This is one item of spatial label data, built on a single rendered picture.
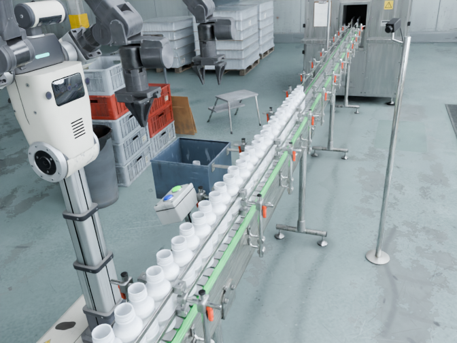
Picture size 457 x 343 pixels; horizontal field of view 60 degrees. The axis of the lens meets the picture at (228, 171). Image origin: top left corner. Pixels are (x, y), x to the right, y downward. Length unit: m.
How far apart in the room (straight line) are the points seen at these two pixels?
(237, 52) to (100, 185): 4.97
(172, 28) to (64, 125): 7.05
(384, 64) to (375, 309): 3.96
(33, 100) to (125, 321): 0.84
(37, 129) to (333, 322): 1.78
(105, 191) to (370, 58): 3.92
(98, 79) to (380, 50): 3.73
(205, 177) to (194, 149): 0.36
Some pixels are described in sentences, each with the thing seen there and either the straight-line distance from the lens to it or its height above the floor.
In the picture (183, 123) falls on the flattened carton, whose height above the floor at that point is 0.15.
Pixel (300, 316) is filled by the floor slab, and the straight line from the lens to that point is 2.41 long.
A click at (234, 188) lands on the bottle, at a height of 1.13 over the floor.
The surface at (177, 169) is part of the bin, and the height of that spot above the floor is 0.91.
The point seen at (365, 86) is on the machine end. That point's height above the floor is 0.27.
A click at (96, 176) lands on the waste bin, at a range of 3.45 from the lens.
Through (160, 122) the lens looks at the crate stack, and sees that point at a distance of 4.56.
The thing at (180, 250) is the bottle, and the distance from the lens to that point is 0.99.
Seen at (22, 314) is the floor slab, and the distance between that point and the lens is 2.80.
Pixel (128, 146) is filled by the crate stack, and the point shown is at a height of 0.35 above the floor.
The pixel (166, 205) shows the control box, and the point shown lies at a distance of 1.25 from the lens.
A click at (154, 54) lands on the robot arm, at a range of 0.97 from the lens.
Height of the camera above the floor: 1.74
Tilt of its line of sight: 26 degrees down
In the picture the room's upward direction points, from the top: 4 degrees counter-clockwise
